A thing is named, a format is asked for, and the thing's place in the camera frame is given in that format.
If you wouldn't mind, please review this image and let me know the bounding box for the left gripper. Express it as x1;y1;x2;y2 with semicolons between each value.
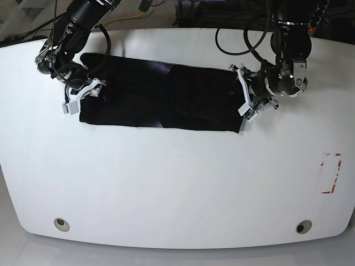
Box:
249;57;308;104

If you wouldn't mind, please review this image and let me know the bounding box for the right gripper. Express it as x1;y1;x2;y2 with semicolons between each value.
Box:
35;47;92;91

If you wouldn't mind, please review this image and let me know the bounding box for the black printed T-shirt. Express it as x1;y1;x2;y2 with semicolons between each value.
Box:
79;56;243;133

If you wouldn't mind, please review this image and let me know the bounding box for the white power strip red light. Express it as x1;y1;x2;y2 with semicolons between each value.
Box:
308;0;329;37

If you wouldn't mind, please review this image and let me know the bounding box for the red tape rectangle marker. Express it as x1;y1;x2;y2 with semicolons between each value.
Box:
318;153;342;195

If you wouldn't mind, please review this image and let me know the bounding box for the right table grommet hole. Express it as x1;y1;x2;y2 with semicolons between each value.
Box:
296;220;312;234

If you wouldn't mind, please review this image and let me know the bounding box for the table grommet hole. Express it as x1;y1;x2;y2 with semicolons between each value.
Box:
54;218;70;232
296;220;312;234

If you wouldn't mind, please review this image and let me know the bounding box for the left table grommet hole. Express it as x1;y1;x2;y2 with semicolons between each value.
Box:
54;218;70;232

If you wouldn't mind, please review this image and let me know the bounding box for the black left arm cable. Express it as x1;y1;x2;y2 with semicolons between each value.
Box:
215;0;278;67

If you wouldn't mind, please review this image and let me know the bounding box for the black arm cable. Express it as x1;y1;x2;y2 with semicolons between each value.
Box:
83;23;112;73
215;0;278;67

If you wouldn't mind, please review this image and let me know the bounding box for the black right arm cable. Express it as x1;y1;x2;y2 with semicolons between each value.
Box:
83;23;112;73

